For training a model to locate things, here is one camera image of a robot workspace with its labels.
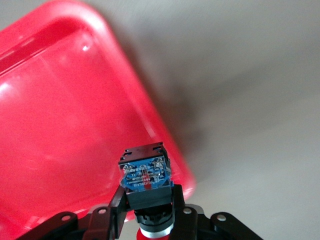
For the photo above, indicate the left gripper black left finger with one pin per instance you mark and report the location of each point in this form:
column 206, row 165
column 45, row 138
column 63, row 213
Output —
column 117, row 215

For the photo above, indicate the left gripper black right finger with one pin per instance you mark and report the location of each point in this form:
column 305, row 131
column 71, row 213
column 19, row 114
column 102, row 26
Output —
column 180, row 200

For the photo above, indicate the red plastic tray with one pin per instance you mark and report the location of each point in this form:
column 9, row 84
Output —
column 62, row 112

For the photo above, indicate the red mushroom push button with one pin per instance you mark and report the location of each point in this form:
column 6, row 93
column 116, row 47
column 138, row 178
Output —
column 145, row 175

